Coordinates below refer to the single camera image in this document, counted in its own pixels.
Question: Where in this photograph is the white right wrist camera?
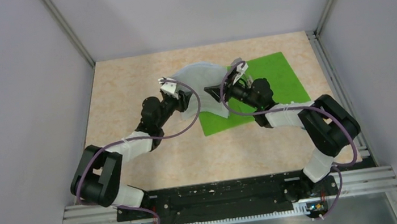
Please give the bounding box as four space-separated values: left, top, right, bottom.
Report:
227 58 248 85

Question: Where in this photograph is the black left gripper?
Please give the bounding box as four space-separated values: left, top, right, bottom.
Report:
153 86 196 128

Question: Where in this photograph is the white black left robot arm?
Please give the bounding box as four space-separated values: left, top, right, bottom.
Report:
70 90 199 218

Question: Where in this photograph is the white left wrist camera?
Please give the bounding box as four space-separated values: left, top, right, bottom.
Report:
158 77 180 99

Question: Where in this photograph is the white printed paper sheet front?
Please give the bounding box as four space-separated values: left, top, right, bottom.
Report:
171 62 229 120

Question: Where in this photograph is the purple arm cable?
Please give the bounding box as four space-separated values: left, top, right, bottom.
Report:
62 75 217 224
216 47 366 224

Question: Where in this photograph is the chrome folder clip mechanism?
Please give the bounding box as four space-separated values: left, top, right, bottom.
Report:
246 75 254 86

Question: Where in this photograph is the aluminium frame rail front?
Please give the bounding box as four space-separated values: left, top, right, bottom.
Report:
62 166 397 224

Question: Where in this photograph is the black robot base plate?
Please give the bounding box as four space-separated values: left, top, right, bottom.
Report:
115 171 339 224

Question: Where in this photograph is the aluminium corner post left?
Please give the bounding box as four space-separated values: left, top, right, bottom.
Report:
40 0 96 68

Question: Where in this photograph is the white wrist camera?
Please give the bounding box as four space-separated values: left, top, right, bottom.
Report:
227 58 248 85
158 77 180 99

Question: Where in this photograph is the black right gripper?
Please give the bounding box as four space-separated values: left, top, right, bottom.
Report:
203 67 261 115

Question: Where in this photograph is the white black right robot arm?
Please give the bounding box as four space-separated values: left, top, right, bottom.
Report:
204 78 361 197

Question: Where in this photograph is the green plastic clip folder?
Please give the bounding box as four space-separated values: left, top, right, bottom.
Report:
199 52 311 136

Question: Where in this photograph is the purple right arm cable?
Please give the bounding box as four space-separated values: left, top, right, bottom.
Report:
216 47 366 224

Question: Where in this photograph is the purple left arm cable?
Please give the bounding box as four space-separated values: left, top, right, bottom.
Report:
62 75 217 224

